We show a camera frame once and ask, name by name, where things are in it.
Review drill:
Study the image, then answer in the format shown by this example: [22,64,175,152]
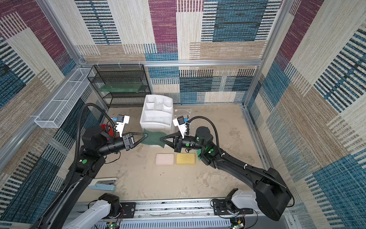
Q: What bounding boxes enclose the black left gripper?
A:
[97,133,148,158]

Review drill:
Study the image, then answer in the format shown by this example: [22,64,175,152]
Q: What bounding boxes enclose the dark green scouring sponge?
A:
[142,129,167,148]

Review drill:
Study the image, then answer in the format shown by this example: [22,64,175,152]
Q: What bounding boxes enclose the pink sponge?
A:
[155,153,174,166]

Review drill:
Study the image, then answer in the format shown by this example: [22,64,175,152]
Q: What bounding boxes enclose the yellow sponge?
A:
[176,153,195,165]

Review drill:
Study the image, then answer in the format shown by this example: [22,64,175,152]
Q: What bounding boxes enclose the white plastic drawer organizer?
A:
[140,94,174,133]

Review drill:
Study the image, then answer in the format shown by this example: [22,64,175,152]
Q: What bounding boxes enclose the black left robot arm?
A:
[31,126,148,229]

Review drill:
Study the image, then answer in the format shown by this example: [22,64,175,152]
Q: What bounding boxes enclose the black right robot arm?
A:
[160,127,293,221]

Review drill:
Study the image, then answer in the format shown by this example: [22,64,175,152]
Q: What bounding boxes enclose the red pen cup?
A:
[101,124,111,134]

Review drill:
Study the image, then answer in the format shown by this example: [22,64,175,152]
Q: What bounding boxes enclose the light blue stapler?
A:
[88,177,118,191]

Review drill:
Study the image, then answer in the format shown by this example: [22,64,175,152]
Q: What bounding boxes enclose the green board on shelf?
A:
[97,83,143,93]

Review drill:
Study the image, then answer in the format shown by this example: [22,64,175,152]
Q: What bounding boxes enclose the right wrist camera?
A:
[173,115,189,138]

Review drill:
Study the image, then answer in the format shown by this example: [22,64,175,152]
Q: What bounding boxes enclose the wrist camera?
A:
[173,115,189,138]
[112,114,130,137]

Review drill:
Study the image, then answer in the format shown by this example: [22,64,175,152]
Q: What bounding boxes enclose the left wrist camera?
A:
[112,114,130,137]

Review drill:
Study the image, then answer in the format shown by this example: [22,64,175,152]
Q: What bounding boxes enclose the black wire mesh shelf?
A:
[87,64,151,108]

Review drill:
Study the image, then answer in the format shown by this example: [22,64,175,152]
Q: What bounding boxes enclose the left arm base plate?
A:
[103,202,136,220]

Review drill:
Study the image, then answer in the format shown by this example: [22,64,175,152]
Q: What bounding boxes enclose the aluminium front rail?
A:
[65,196,298,229]

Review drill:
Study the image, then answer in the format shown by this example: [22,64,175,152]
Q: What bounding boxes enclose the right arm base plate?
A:
[210,198,254,217]

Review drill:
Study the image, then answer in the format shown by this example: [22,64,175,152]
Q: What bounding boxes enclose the white wire mesh basket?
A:
[34,68,90,128]

